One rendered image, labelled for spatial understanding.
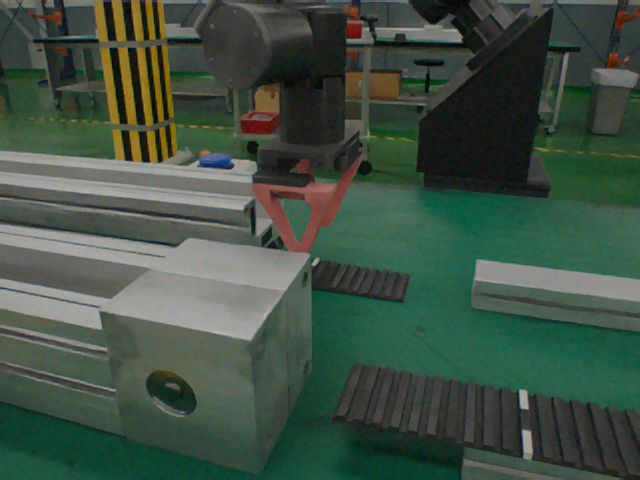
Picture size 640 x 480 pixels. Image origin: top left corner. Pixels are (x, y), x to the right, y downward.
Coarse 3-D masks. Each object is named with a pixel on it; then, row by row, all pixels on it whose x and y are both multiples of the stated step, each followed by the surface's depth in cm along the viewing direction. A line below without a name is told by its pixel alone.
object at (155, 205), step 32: (0, 160) 60; (32, 160) 59; (64, 160) 58; (96, 160) 58; (0, 192) 52; (32, 192) 51; (64, 192) 49; (96, 192) 48; (128, 192) 48; (160, 192) 48; (192, 192) 48; (224, 192) 53; (0, 224) 55; (32, 224) 54; (64, 224) 51; (96, 224) 50; (128, 224) 49; (160, 224) 47; (192, 224) 46; (224, 224) 47; (256, 224) 48
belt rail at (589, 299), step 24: (480, 264) 46; (504, 264) 46; (480, 288) 44; (504, 288) 43; (528, 288) 43; (552, 288) 42; (576, 288) 42; (600, 288) 42; (624, 288) 42; (504, 312) 44; (528, 312) 43; (552, 312) 43; (576, 312) 42; (600, 312) 42; (624, 312) 42
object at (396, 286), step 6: (390, 276) 50; (396, 276) 50; (402, 276) 50; (408, 276) 50; (390, 282) 48; (396, 282) 49; (402, 282) 48; (390, 288) 47; (396, 288) 48; (402, 288) 47; (384, 294) 46; (390, 294) 46; (396, 294) 46; (402, 294) 47; (384, 300) 46; (390, 300) 46; (396, 300) 46; (402, 300) 46
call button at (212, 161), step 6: (204, 156) 64; (210, 156) 63; (216, 156) 63; (222, 156) 63; (228, 156) 64; (204, 162) 62; (210, 162) 62; (216, 162) 62; (222, 162) 62; (228, 162) 63; (210, 168) 62
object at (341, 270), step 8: (336, 264) 51; (344, 264) 52; (328, 272) 50; (336, 272) 50; (344, 272) 50; (328, 280) 48; (336, 280) 49; (320, 288) 48; (328, 288) 48; (336, 288) 47
